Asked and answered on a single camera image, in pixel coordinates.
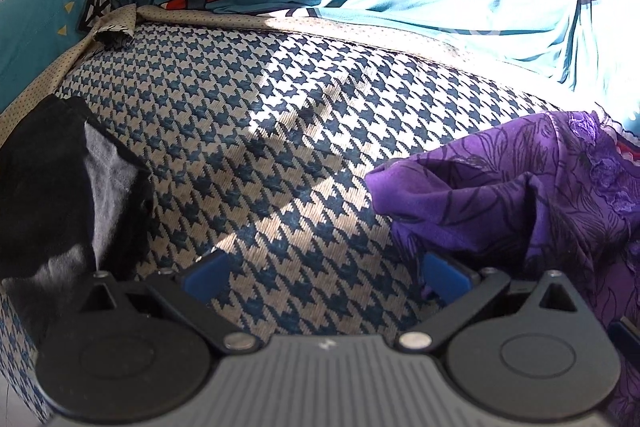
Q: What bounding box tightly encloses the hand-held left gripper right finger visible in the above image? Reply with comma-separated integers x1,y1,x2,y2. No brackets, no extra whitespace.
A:
396,251,576,354

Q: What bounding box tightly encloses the black and grey garment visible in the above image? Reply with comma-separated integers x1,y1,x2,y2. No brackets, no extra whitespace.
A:
0,96,155,353

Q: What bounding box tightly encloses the purple floral garment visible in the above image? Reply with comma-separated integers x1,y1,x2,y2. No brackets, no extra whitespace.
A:
365,109,640,427

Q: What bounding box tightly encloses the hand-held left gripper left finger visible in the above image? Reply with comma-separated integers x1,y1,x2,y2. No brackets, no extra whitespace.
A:
80,252,258,354

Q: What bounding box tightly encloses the blue houndstooth sofa cover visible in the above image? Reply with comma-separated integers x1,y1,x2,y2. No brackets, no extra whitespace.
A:
0,4,626,425

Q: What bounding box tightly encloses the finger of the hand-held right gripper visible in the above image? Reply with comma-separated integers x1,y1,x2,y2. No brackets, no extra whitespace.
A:
607,316,640,360

